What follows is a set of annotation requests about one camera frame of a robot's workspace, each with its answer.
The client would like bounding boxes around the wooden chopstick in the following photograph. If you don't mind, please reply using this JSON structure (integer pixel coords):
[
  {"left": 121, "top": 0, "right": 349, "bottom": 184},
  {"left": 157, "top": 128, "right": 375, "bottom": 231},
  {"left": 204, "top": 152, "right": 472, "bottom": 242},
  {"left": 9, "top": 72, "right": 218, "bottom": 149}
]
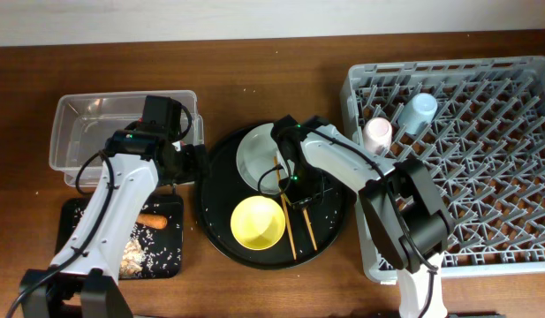
[
  {"left": 302, "top": 208, "right": 318, "bottom": 251},
  {"left": 273, "top": 156, "right": 297, "bottom": 261}
]

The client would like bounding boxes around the grey round plate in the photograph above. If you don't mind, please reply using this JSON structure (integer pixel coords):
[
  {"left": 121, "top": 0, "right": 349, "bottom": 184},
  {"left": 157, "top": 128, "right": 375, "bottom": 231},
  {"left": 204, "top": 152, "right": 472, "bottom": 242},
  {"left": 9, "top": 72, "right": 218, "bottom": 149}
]
[{"left": 236, "top": 123, "right": 297, "bottom": 196}]

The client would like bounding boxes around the yellow plastic bowl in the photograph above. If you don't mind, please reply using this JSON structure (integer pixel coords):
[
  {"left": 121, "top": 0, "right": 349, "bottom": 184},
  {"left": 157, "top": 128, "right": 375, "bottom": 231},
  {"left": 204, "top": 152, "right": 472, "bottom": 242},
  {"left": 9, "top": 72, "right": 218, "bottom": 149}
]
[{"left": 230, "top": 195, "right": 286, "bottom": 251}]

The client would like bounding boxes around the pink plastic cup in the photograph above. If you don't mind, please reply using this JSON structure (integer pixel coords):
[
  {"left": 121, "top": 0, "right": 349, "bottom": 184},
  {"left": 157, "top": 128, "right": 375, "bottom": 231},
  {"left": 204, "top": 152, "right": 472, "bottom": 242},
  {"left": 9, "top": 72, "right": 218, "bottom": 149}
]
[{"left": 362, "top": 117, "right": 392, "bottom": 155}]

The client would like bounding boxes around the orange carrot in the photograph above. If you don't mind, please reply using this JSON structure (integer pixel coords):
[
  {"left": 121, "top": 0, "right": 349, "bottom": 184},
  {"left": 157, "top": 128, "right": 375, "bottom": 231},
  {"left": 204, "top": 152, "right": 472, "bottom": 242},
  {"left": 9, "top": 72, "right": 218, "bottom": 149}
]
[{"left": 136, "top": 214, "right": 168, "bottom": 230}]

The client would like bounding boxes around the light blue plastic cup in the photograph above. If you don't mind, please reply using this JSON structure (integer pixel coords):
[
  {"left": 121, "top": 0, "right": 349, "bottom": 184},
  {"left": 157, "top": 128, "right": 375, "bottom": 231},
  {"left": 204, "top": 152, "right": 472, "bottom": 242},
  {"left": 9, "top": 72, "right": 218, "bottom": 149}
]
[{"left": 397, "top": 93, "right": 438, "bottom": 135}]

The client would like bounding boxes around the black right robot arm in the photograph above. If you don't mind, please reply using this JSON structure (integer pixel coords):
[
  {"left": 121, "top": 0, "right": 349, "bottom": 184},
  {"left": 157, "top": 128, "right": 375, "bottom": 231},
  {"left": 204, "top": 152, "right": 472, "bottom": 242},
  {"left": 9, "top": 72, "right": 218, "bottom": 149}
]
[{"left": 270, "top": 116, "right": 455, "bottom": 317}]

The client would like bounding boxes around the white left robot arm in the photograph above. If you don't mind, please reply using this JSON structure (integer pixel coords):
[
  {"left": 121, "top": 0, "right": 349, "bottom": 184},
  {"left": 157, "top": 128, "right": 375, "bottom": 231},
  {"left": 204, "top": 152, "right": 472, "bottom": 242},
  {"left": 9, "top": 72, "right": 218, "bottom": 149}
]
[{"left": 7, "top": 95, "right": 210, "bottom": 317}]

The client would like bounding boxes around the clear plastic waste bin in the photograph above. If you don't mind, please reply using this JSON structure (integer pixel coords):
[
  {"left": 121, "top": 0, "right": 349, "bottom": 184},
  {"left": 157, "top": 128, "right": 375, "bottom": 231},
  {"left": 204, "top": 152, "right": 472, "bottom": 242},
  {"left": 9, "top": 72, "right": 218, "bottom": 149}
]
[{"left": 49, "top": 90, "right": 204, "bottom": 187}]

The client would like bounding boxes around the grey plastic dishwasher rack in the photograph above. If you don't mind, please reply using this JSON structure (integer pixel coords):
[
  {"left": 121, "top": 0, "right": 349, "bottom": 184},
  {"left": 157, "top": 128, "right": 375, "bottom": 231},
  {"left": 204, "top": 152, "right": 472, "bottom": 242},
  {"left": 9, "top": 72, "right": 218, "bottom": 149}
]
[{"left": 340, "top": 56, "right": 545, "bottom": 277}]

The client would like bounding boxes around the round black tray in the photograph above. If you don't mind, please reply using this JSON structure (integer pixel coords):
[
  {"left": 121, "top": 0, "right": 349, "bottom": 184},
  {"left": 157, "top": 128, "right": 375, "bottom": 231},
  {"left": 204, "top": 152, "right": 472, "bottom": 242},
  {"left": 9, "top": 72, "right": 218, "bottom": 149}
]
[{"left": 195, "top": 125, "right": 356, "bottom": 270}]

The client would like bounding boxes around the black rectangular food tray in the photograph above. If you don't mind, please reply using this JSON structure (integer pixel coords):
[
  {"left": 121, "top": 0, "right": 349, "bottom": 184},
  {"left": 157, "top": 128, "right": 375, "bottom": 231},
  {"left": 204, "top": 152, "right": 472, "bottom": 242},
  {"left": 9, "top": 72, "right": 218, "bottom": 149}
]
[{"left": 54, "top": 194, "right": 185, "bottom": 280}]

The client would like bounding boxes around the food scraps and rice pile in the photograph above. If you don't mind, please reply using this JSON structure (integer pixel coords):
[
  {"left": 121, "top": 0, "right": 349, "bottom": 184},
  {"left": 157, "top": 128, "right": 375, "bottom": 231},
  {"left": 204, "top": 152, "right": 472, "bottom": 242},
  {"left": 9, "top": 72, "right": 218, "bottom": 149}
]
[{"left": 119, "top": 213, "right": 183, "bottom": 280}]

